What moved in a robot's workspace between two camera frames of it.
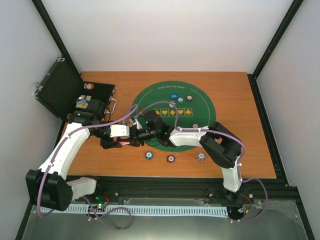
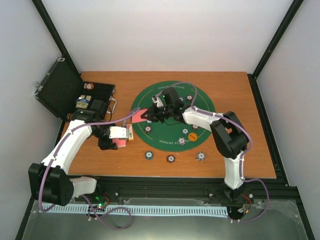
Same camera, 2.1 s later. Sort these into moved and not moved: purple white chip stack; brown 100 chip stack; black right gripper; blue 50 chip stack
Moved: black right gripper
Not moved: brown 100 chip stack; blue 50 chip stack; purple white chip stack
